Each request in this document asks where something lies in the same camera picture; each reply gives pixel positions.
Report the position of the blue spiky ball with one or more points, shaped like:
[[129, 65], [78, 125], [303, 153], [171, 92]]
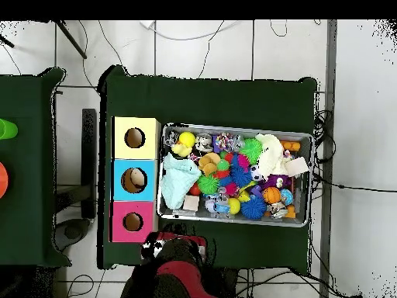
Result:
[[254, 208]]

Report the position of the wooden box with three holes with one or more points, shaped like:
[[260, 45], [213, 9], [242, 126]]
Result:
[[149, 180]]

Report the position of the green spiky ball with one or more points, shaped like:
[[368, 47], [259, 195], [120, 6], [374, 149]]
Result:
[[251, 150]]

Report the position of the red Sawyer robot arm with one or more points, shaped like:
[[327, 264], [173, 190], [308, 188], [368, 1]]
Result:
[[180, 273]]

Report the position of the silver soda can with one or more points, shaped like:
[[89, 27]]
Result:
[[203, 143]]

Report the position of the cream knitted cloth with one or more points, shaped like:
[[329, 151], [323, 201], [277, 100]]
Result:
[[271, 158]]

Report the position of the green cup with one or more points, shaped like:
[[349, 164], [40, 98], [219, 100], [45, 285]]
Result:
[[6, 129]]

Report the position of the plain wooden block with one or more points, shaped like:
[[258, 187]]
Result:
[[296, 167]]

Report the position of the brown plush toy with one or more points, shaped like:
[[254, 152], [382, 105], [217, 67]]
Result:
[[209, 162]]

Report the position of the orange toy basketball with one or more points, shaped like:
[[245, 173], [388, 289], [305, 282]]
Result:
[[272, 195]]

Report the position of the mint green cloth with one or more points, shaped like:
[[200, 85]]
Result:
[[178, 183]]

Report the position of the yellow ball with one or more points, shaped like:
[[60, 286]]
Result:
[[187, 138]]

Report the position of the yellow rubber duck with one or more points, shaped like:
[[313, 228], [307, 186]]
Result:
[[182, 151]]

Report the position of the clear mesh bin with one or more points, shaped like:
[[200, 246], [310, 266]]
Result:
[[301, 208]]

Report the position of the orange round object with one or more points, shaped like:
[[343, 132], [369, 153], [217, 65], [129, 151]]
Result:
[[3, 180]]

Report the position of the black tripod leg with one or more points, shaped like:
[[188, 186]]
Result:
[[71, 38]]

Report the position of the dark green table cloth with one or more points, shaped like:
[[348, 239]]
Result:
[[217, 99], [31, 155]]

